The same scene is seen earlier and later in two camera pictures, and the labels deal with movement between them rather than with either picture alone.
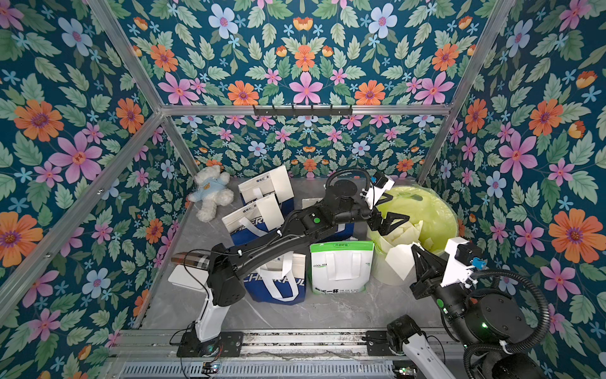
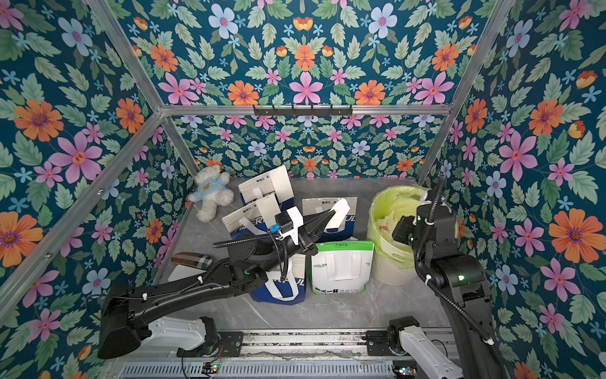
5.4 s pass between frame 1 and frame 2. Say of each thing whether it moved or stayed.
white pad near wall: stayed
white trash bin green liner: stayed
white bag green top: stayed
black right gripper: moved
